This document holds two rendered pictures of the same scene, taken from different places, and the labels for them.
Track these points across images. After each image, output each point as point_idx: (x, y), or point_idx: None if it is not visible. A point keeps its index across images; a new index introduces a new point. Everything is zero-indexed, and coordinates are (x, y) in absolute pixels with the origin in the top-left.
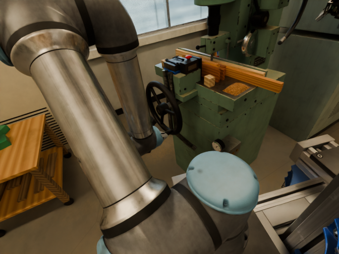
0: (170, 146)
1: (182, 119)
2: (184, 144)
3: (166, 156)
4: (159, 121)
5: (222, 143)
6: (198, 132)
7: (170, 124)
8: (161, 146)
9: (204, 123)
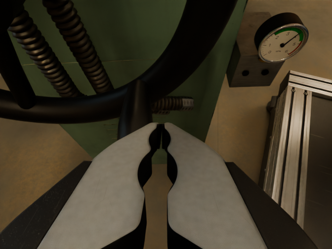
0: (60, 149)
1: (70, 54)
2: (108, 121)
3: (70, 170)
4: (2, 101)
5: (301, 20)
6: (151, 61)
7: (63, 84)
8: (41, 164)
9: (175, 5)
